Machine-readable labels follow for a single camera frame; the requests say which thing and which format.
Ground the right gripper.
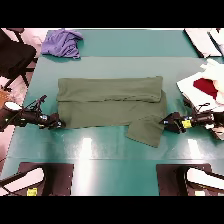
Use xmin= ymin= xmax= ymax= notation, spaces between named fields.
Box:
xmin=161 ymin=112 xmax=195 ymax=135

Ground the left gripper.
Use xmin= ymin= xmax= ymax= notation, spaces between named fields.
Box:
xmin=40 ymin=113 xmax=65 ymax=131

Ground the green T-shirt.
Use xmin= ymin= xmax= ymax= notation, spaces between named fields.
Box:
xmin=55 ymin=75 xmax=168 ymax=149

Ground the white garment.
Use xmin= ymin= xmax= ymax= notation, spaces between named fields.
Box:
xmin=175 ymin=58 xmax=224 ymax=114

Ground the red garment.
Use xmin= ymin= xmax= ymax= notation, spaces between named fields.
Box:
xmin=192 ymin=77 xmax=220 ymax=101

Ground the black chair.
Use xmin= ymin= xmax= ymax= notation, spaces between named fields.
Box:
xmin=0 ymin=28 xmax=38 ymax=92

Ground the purple garment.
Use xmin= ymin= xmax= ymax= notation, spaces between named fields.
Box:
xmin=40 ymin=28 xmax=85 ymax=60

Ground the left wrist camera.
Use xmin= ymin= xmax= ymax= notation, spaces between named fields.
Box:
xmin=30 ymin=94 xmax=48 ymax=112

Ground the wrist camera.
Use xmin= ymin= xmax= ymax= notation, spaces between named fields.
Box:
xmin=196 ymin=102 xmax=212 ymax=115
xmin=30 ymin=94 xmax=48 ymax=112

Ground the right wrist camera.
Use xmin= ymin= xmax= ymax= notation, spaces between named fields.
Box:
xmin=196 ymin=102 xmax=212 ymax=115

